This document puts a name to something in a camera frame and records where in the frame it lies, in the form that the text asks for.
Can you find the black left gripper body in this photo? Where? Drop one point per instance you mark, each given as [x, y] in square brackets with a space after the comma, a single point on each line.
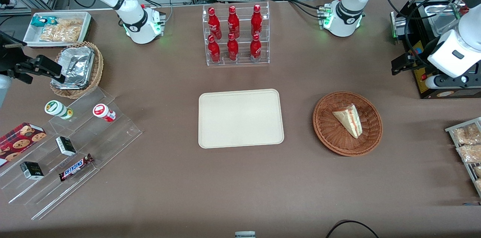
[421, 59]

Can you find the clear acrylic bottle rack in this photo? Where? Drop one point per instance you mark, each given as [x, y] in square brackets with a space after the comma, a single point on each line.
[242, 61]

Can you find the red cookie box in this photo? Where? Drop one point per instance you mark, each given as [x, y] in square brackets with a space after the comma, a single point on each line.
[18, 142]

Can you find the cream plastic tray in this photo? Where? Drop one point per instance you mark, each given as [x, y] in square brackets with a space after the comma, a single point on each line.
[240, 118]

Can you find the black hot food display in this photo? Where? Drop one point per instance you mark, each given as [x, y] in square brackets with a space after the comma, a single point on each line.
[469, 94]

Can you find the Snickers chocolate bar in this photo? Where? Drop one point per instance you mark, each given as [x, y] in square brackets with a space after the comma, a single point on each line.
[75, 167]

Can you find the aluminium foil container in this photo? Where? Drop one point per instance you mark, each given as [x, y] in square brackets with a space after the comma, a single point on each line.
[77, 67]

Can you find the stainless steel pan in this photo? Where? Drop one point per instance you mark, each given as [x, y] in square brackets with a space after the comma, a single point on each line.
[445, 22]

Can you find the triangle sandwich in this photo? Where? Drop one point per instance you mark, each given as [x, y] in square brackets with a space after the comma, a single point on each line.
[349, 119]

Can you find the red cola bottle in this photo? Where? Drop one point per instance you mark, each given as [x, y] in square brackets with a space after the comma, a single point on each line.
[214, 51]
[255, 48]
[232, 49]
[233, 23]
[256, 20]
[214, 24]

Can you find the white rectangular snack tray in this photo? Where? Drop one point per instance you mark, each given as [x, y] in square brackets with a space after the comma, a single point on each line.
[32, 37]

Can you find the oval light wicker basket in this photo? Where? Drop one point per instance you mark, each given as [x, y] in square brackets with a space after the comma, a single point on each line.
[98, 65]

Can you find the red lid white cup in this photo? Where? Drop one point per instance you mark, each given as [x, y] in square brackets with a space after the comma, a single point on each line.
[102, 111]

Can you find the grey box at table edge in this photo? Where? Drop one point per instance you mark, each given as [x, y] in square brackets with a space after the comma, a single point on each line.
[245, 234]

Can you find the round brown wicker basket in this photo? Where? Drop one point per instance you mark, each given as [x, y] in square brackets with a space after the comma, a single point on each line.
[327, 129]

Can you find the small black box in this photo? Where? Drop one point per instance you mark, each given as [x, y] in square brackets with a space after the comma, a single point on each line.
[32, 170]
[65, 146]

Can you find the teal snack package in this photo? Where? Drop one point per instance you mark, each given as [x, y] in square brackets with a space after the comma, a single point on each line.
[39, 21]

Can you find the green lid white cup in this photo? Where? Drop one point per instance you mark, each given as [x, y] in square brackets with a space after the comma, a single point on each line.
[55, 108]

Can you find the clear bag of pastries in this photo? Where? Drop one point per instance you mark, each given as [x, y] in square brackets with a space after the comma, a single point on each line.
[468, 134]
[478, 171]
[478, 184]
[469, 153]

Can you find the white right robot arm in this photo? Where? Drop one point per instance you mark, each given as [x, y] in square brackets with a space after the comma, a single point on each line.
[131, 24]

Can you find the clear acrylic stepped stand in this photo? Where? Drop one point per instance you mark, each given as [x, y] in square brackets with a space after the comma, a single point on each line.
[109, 136]

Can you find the clear bag of chips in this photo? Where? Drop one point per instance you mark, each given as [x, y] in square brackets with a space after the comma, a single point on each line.
[54, 34]
[73, 26]

